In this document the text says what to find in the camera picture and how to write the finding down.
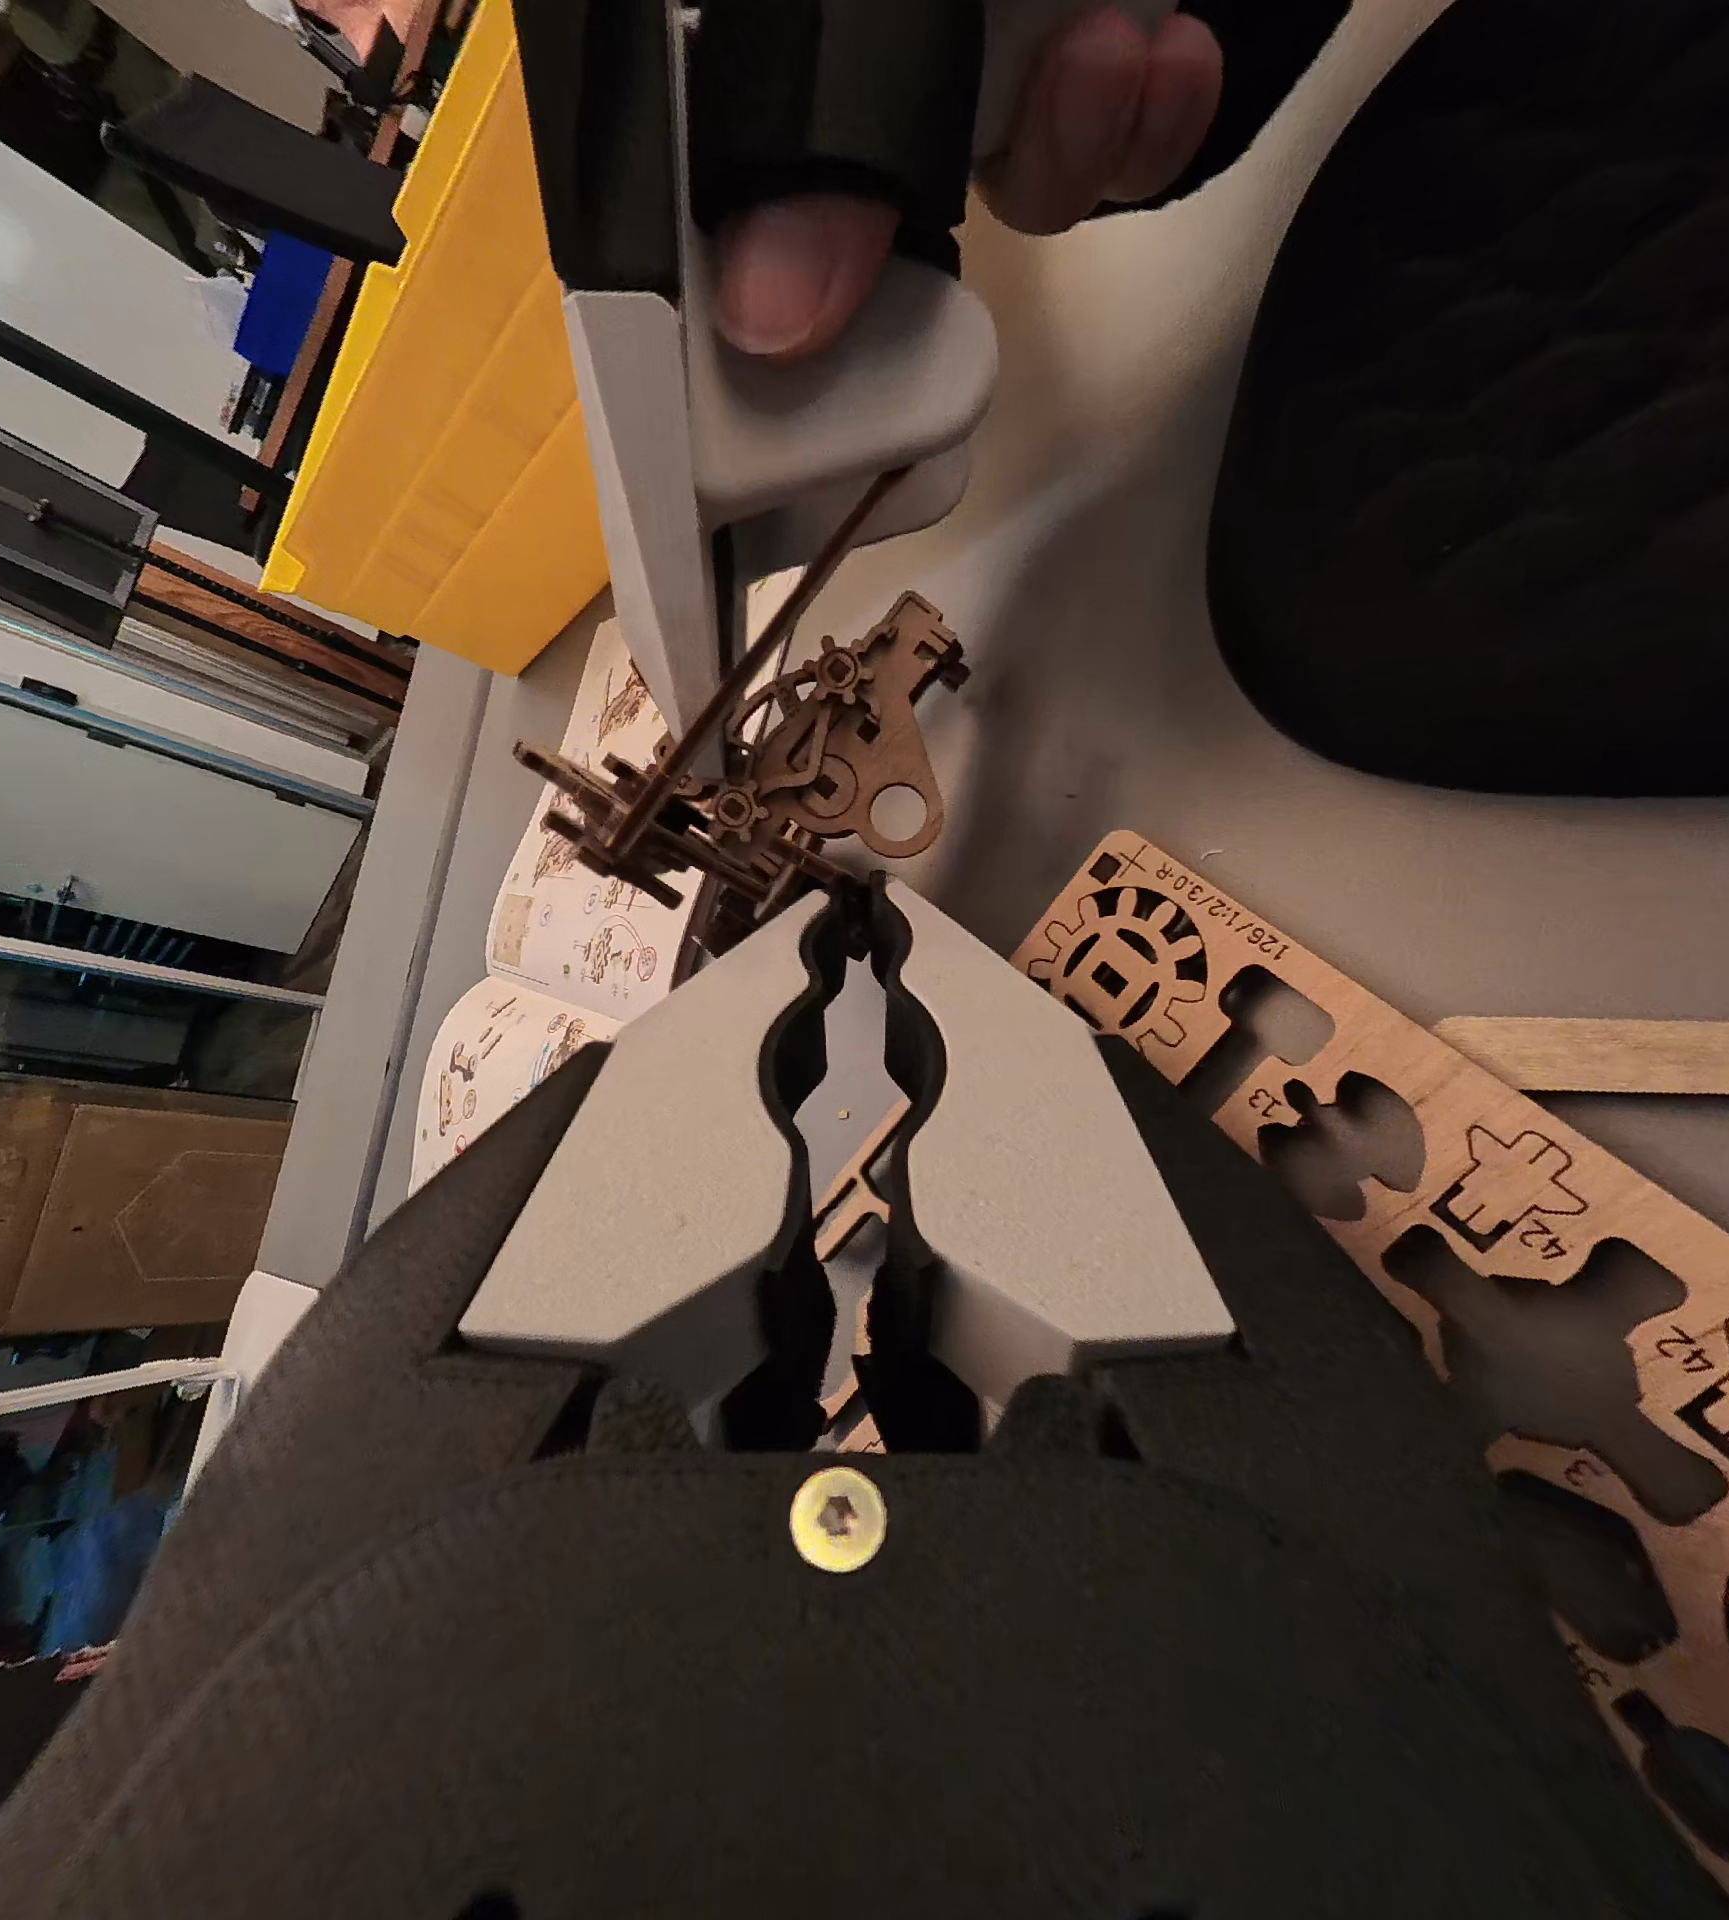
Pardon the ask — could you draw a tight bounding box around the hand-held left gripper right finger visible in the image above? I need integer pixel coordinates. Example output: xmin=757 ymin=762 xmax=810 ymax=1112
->
xmin=878 ymin=876 xmax=1239 ymax=1370

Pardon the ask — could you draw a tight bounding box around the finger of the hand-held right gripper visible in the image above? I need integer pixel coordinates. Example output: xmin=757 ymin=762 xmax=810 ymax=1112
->
xmin=561 ymin=288 xmax=743 ymax=752

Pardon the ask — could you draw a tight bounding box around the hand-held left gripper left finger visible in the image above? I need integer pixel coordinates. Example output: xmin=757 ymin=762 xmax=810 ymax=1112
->
xmin=456 ymin=892 xmax=846 ymax=1362

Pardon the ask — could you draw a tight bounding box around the wooden gear mechanism model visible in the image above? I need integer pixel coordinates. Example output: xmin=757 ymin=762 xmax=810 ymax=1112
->
xmin=511 ymin=468 xmax=975 ymax=962

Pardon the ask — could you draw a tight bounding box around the model instruction booklet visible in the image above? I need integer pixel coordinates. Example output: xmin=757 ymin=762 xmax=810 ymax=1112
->
xmin=406 ymin=615 xmax=705 ymax=1202

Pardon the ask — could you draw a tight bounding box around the person's right hand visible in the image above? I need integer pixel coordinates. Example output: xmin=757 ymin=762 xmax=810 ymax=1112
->
xmin=718 ymin=6 xmax=1228 ymax=363

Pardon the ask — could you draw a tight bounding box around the yellow plastic bin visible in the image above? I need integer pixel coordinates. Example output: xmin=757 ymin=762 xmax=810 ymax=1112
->
xmin=258 ymin=0 xmax=628 ymax=681

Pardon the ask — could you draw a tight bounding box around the dark office furniture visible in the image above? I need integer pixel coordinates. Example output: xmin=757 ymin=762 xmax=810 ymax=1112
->
xmin=98 ymin=74 xmax=409 ymax=271

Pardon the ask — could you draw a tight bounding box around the blue plastic bin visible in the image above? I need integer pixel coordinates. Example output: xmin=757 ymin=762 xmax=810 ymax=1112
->
xmin=230 ymin=233 xmax=337 ymax=372

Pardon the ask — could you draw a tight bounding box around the brown cardboard box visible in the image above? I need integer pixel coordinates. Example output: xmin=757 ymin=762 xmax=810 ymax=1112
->
xmin=0 ymin=1087 xmax=299 ymax=1341

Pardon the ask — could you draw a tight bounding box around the perforated wooden part sheet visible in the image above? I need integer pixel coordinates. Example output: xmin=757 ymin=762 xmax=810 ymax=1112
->
xmin=1011 ymin=829 xmax=1729 ymax=1920

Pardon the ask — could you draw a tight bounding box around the white tablet stand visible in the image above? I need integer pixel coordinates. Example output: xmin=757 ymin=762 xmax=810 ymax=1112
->
xmin=0 ymin=1273 xmax=344 ymax=1446

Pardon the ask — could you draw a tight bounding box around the white cabinet panel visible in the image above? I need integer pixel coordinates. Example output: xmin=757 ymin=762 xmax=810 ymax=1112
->
xmin=0 ymin=577 xmax=409 ymax=962

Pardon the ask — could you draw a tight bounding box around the black textured wrist rest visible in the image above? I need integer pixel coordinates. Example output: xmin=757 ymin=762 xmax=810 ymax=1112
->
xmin=1206 ymin=0 xmax=1729 ymax=801

